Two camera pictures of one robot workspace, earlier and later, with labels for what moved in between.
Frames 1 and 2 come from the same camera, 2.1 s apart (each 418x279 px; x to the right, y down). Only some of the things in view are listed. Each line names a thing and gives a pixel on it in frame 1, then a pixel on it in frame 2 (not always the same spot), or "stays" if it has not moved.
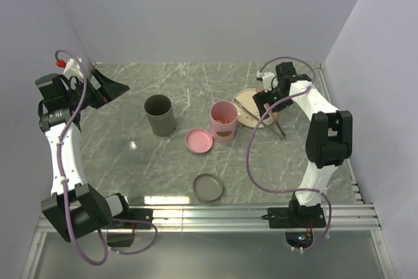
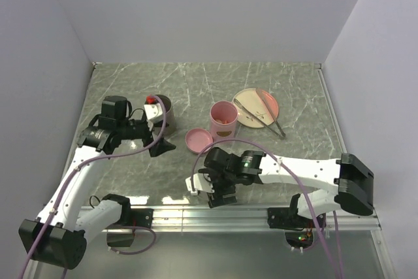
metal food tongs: x=244 y=108 stays
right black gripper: x=261 y=98 -> x=216 y=198
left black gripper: x=108 y=90 -> x=161 y=146
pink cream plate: x=245 y=117 stays
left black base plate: x=142 y=214 stays
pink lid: x=198 y=140 stays
